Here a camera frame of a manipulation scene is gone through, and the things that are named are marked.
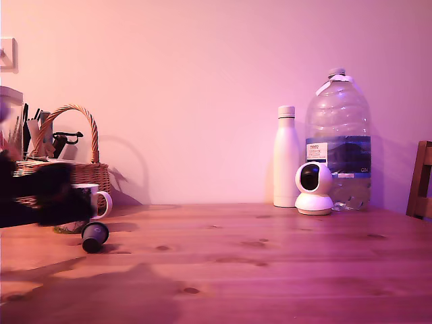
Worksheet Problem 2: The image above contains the white printed coffee mug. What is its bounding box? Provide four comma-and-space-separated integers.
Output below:
53, 183, 113, 235

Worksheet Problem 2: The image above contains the grey coffee capsule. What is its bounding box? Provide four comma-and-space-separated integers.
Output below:
80, 221, 111, 254

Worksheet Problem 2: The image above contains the woven wicker basket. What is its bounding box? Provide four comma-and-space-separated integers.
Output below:
11, 103, 112, 211

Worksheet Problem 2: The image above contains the white paper packet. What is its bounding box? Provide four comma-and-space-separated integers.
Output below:
26, 118, 44, 158

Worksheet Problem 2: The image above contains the glass jar with lid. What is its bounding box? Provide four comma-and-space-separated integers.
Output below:
0, 85, 25, 162

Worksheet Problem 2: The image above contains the white insulated bottle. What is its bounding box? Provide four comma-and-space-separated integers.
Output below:
272, 105, 301, 209

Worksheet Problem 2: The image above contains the large clear water bottle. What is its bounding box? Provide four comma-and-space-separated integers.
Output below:
304, 67, 373, 213

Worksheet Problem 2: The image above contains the wooden chair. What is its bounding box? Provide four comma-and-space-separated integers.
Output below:
405, 140, 432, 221

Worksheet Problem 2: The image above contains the black handled tool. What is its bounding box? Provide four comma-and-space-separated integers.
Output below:
52, 130, 84, 159

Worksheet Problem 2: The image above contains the white wall switch plate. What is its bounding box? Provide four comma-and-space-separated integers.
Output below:
0, 36, 19, 73

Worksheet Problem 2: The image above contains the small white round camera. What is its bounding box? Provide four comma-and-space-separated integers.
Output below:
294, 161, 335, 216

